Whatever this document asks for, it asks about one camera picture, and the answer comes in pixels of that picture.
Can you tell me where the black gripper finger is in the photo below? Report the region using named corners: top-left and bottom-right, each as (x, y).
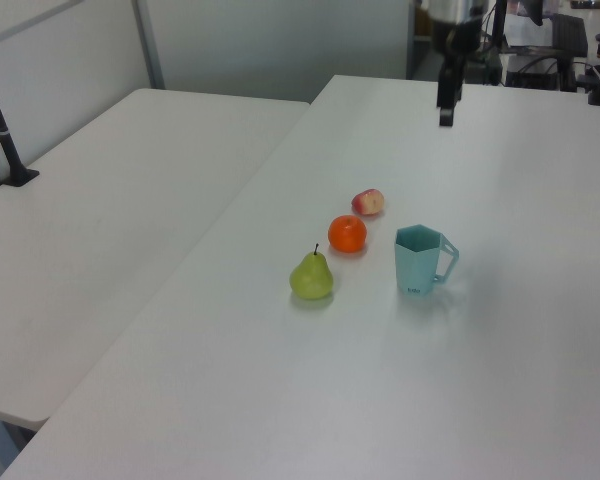
top-left (451, 55), bottom-right (468, 104)
top-left (436, 59), bottom-right (455, 128)

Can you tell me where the grey robot gripper body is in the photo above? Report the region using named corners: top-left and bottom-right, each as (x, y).
top-left (426, 0), bottom-right (484, 59)

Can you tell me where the teal hexagonal plastic mug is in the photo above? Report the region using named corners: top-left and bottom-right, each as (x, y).
top-left (393, 224), bottom-right (462, 299)

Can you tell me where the black vertical pole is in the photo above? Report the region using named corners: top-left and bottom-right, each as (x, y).
top-left (490, 0), bottom-right (508, 53)

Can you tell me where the red bitten apple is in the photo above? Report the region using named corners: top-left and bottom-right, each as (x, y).
top-left (350, 188), bottom-right (386, 217)

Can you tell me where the orange fruit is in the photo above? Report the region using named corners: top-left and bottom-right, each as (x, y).
top-left (327, 214), bottom-right (369, 254)

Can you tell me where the green pear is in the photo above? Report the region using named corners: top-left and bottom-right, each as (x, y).
top-left (288, 243), bottom-right (336, 302)

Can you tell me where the black pole stand with base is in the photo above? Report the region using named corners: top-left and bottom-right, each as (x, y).
top-left (0, 49), bottom-right (41, 188)

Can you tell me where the grey partition frame post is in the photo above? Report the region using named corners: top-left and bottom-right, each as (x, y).
top-left (131, 0), bottom-right (167, 91)

